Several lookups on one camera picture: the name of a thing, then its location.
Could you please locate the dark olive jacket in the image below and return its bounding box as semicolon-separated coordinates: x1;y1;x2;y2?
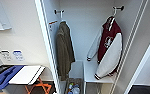
54;20;76;83

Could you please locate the white wardrobe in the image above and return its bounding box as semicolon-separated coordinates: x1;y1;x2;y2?
34;0;149;94

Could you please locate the red and white varsity jacket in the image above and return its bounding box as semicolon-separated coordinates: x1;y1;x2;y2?
86;15;124;81

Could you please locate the small orange label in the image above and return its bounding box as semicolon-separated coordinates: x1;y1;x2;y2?
48;20;59;26

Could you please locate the dark storage basket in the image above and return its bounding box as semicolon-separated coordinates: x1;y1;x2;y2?
64;77;84;94

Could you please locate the pale plastic bottle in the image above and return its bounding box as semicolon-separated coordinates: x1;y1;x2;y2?
70;83;82;94

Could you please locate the white clothes hanger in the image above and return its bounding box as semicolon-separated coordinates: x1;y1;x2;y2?
106;13;118;28

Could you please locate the white folding table top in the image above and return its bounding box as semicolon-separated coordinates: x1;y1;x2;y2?
9;64;46;86

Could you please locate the blue plastic tray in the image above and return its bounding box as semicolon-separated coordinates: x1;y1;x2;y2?
0;64;25;92

